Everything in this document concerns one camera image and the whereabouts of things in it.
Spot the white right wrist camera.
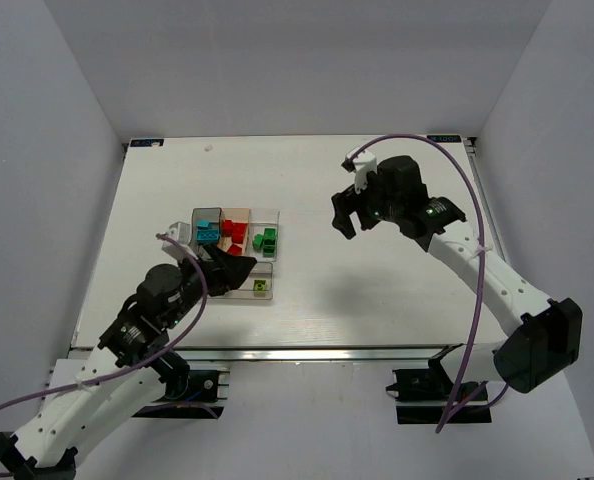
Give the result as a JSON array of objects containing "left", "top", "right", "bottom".
[{"left": 341, "top": 147, "right": 377, "bottom": 194}]

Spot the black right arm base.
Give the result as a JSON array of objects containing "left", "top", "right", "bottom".
[{"left": 385, "top": 347, "right": 492, "bottom": 425}]

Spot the blue label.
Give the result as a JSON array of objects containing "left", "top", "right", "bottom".
[
  {"left": 129, "top": 138, "right": 164, "bottom": 148},
  {"left": 426, "top": 134, "right": 462, "bottom": 144}
]

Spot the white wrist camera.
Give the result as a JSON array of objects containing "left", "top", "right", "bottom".
[
  {"left": 156, "top": 221, "right": 191, "bottom": 262},
  {"left": 341, "top": 147, "right": 377, "bottom": 194}
]

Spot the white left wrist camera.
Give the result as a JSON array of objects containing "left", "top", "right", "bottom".
[{"left": 156, "top": 221, "right": 191, "bottom": 262}]

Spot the lime lego brick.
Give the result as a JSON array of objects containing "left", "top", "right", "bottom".
[{"left": 253, "top": 279, "right": 267, "bottom": 296}]

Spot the small red lego brick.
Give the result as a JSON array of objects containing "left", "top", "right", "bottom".
[{"left": 221, "top": 219, "right": 234, "bottom": 237}]

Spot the long green lego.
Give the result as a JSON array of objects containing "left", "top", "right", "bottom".
[{"left": 261, "top": 239, "right": 277, "bottom": 258}]

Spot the blue label right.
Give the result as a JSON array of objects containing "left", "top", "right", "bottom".
[{"left": 426, "top": 134, "right": 462, "bottom": 144}]

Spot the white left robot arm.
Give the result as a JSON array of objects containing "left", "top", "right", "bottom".
[{"left": 0, "top": 245, "right": 257, "bottom": 479}]

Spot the long cyan lego brick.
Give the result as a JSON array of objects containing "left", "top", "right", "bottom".
[{"left": 196, "top": 228, "right": 221, "bottom": 245}]

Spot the clear long front bin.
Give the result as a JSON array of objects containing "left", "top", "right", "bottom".
[{"left": 224, "top": 262, "right": 273, "bottom": 300}]

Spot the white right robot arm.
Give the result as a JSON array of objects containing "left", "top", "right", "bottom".
[{"left": 332, "top": 153, "right": 582, "bottom": 393}]

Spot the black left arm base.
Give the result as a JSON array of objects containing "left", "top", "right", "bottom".
[{"left": 133, "top": 352, "right": 230, "bottom": 420}]

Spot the blue label left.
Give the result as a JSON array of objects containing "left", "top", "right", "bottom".
[{"left": 129, "top": 138, "right": 164, "bottom": 148}]

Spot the small green lego brick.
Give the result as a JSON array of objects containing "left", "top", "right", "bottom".
[{"left": 264, "top": 228, "right": 277, "bottom": 240}]

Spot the smoky grey plastic bin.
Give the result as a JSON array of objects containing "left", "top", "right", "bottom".
[{"left": 184, "top": 207, "right": 222, "bottom": 260}]

